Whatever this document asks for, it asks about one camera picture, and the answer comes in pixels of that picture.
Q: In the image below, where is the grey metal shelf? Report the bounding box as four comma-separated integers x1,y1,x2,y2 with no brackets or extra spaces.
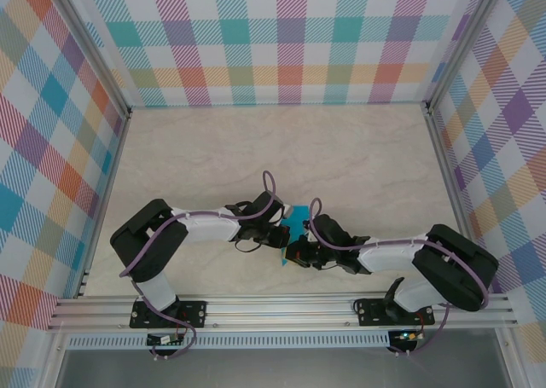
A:
55,348,513,388

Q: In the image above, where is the thin black left wrist cable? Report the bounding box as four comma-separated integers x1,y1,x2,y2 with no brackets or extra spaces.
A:
232,237,268,255

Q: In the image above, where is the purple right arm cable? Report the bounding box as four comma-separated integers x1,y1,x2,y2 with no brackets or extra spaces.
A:
307,198,490,357

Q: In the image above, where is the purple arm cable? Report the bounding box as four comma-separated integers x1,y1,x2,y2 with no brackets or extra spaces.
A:
118,170,286,360
307,198,490,357

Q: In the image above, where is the aluminium mounting rail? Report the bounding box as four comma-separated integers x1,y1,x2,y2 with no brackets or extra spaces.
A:
46,293,520,332

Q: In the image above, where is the slotted white cable duct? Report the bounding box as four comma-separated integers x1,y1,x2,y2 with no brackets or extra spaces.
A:
66,334,392,350

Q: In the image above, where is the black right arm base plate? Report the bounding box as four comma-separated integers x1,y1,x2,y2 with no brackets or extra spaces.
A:
356,298,436,327

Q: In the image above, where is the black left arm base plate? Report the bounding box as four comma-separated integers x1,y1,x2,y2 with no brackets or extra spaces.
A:
130,300,208,328

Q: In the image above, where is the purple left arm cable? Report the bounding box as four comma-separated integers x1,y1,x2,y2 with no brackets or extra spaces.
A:
118,170,286,360

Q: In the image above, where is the aluminium side rail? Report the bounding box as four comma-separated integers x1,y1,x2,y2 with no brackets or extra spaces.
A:
423,104,491,296
73,108,133,300

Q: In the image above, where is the aluminium frame leg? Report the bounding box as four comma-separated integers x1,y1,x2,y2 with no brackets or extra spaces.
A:
38,330,69,388
497,327,528,388

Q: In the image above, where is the aluminium frame post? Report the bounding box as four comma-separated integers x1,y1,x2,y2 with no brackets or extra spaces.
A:
425,0,508,110
40,0,132,119

